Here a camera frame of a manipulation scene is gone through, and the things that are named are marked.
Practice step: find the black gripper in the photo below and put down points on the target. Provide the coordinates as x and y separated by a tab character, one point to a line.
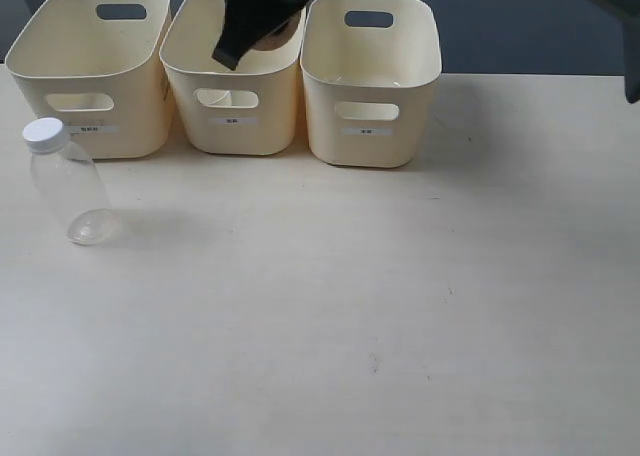
247	21

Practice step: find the clear plastic bottle white cap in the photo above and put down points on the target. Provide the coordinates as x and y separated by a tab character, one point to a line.
66	177

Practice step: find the brown wooden cup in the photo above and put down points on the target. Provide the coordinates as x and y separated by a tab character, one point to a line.
277	38

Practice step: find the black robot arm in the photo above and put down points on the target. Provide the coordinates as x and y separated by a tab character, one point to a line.
627	13

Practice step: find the middle cream plastic bin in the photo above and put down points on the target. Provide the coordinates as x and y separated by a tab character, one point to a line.
249	111

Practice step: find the cream plastic bin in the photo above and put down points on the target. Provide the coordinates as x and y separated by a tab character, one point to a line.
94	64
369	72
249	111

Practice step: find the right cream plastic bin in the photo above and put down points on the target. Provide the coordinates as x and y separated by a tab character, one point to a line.
369	72

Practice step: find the left cream plastic bin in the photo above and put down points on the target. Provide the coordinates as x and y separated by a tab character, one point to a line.
94	64

